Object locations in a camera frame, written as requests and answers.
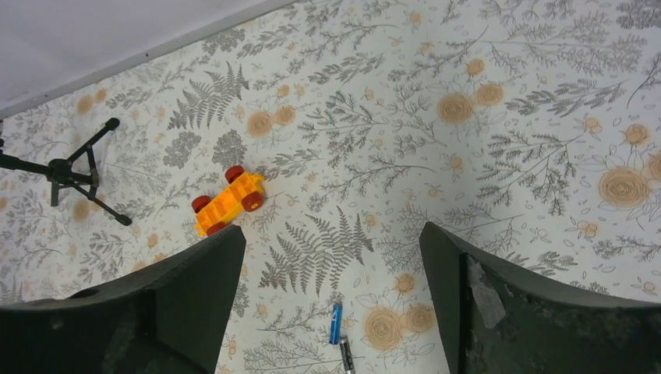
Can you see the black mini tripod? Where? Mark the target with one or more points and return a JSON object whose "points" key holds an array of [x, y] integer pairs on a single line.
{"points": [[60, 174]]}

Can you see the blue AA battery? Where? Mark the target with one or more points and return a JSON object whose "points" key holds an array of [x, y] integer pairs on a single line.
{"points": [[335, 324]]}

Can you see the orange toy car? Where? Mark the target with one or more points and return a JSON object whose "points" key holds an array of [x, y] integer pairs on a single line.
{"points": [[244, 193]]}

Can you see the black AA battery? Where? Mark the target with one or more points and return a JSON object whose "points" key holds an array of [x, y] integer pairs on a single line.
{"points": [[346, 355]]}

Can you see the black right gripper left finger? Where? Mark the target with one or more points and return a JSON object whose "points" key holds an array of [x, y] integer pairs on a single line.
{"points": [[169, 317]]}

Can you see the floral table mat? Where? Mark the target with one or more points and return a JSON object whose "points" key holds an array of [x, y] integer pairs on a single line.
{"points": [[529, 128]]}

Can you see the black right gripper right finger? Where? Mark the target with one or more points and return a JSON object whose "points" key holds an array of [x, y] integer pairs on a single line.
{"points": [[497, 317]]}

